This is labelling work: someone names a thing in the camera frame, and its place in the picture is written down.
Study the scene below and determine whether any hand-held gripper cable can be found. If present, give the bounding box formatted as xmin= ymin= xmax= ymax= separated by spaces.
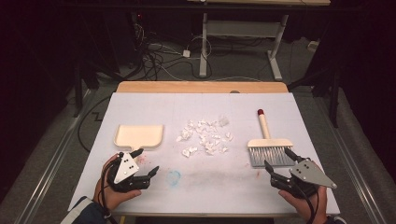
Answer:
xmin=97 ymin=160 xmax=120 ymax=224
xmin=292 ymin=181 xmax=321 ymax=224

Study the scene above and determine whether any black floor cable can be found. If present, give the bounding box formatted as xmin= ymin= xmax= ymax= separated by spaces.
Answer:
xmin=77 ymin=94 xmax=112 ymax=153

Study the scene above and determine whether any cream brush with red-tipped handle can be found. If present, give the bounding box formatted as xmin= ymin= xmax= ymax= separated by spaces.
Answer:
xmin=247 ymin=108 xmax=296 ymax=168

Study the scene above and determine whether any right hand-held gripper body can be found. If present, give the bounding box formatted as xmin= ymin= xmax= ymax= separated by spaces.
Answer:
xmin=270 ymin=158 xmax=338 ymax=200

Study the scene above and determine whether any metal floor rail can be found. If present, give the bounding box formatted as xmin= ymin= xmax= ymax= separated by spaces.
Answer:
xmin=321 ymin=122 xmax=388 ymax=224
xmin=13 ymin=89 xmax=92 ymax=224

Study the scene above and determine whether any person's left hand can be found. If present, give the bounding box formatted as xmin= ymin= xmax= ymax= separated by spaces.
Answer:
xmin=92 ymin=153 xmax=143 ymax=211

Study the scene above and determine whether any wooden table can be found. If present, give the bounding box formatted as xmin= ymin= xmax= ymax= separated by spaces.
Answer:
xmin=111 ymin=80 xmax=332 ymax=218

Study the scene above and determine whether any tangle of floor cables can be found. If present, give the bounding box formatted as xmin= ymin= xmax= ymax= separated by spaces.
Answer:
xmin=134 ymin=21 xmax=265 ymax=82

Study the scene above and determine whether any right hand-held gripper cable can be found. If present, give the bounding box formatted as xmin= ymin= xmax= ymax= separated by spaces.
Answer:
xmin=292 ymin=181 xmax=321 ymax=224

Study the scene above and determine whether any cream plastic dustpan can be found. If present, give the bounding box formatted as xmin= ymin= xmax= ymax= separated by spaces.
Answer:
xmin=113 ymin=124 xmax=165 ymax=151

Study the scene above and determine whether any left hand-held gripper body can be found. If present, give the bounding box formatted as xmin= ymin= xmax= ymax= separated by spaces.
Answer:
xmin=106 ymin=151 xmax=153 ymax=192

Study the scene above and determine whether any white metal table frame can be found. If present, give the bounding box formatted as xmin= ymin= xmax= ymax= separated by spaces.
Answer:
xmin=186 ymin=0 xmax=332 ymax=82

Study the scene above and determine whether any pile of white paper scraps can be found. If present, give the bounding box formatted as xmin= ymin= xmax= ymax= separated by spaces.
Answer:
xmin=176 ymin=115 xmax=234 ymax=158

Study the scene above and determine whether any person's right hand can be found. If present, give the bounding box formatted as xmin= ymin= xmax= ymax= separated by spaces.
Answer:
xmin=278 ymin=186 xmax=329 ymax=222

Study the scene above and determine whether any white power strip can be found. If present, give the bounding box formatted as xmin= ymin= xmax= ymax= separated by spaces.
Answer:
xmin=306 ymin=40 xmax=321 ymax=52

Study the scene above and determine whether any black stand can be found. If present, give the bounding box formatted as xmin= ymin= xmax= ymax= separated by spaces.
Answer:
xmin=73 ymin=62 xmax=85 ymax=119
xmin=329 ymin=69 xmax=341 ymax=129

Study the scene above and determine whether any left hand-held gripper cable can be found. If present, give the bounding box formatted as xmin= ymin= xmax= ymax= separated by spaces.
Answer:
xmin=97 ymin=160 xmax=120 ymax=224

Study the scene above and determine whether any dark equipment with red light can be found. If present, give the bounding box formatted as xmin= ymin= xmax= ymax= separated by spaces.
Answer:
xmin=129 ymin=10 xmax=148 ymax=68

